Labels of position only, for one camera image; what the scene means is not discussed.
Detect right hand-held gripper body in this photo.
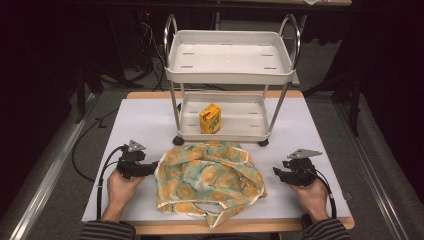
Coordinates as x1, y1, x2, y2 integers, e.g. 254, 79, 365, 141
286, 148, 323, 187

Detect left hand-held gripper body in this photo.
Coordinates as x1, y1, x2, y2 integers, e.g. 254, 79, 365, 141
116, 139, 148, 180

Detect patterned yellow green cloth bag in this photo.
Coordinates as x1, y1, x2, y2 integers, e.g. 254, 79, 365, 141
154, 140, 268, 229

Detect yellow juice box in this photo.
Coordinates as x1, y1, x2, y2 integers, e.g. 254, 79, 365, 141
199, 102, 222, 135

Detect white two-tier cart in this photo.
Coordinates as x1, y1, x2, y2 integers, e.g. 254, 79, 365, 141
163, 13, 302, 148

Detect person's left hand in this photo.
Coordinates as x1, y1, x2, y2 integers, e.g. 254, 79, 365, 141
107, 169, 145, 210

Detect person's right hand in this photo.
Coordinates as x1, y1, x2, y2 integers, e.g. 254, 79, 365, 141
290, 179, 330, 220

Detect dark metal stand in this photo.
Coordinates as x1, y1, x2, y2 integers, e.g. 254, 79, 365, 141
73, 61, 105, 125
302, 64, 365, 138

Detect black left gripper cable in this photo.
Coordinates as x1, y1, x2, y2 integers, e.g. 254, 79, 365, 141
95, 145, 128, 222

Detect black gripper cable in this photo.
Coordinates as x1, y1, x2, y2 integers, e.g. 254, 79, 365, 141
95, 145, 128, 222
313, 167, 338, 220

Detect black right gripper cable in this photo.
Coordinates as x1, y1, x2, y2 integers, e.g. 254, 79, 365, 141
313, 167, 338, 220

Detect black floor cable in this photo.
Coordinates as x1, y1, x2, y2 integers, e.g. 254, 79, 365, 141
71, 109, 120, 183

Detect metal floor rail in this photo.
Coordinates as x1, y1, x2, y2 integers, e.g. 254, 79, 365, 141
0, 92, 98, 240
334, 103, 424, 240

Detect bundle of dark background cables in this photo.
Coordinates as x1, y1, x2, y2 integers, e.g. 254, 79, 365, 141
134, 9, 168, 92

